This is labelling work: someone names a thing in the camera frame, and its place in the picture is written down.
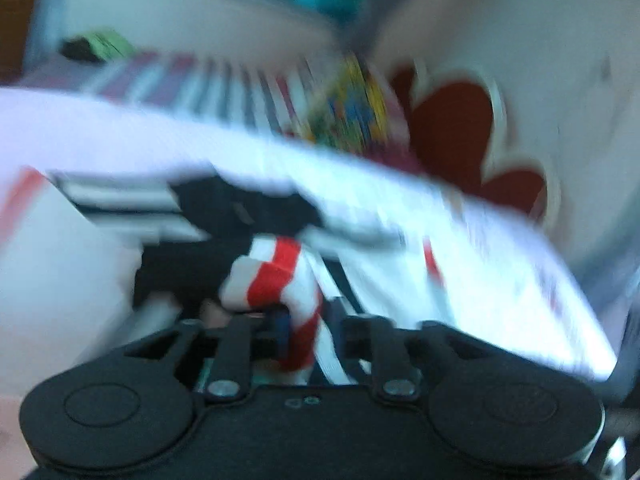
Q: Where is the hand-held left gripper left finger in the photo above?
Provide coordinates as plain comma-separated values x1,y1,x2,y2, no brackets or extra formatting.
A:
122,309,295,405

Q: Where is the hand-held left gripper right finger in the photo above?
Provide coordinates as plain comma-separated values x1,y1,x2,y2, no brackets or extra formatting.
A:
336,310,483,403

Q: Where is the striped knit sweater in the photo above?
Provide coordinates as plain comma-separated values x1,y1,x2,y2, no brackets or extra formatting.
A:
47,167,451,386

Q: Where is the red and cream patterned cloth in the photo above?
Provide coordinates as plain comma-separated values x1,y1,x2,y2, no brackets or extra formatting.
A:
375,0,640,281

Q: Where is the colourful printed cloth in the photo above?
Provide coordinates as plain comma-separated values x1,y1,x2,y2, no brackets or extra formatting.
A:
300,52,401,148

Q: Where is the white floral blanket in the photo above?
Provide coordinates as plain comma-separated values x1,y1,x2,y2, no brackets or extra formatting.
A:
0,85,621,411

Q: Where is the striped bed sheet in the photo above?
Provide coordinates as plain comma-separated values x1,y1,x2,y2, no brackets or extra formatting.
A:
20,50,351,136

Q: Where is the green cloth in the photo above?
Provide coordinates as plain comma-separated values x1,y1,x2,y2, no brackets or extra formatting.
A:
85,30,136,61

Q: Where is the black cloth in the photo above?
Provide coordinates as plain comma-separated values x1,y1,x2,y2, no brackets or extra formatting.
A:
60,37,108,63

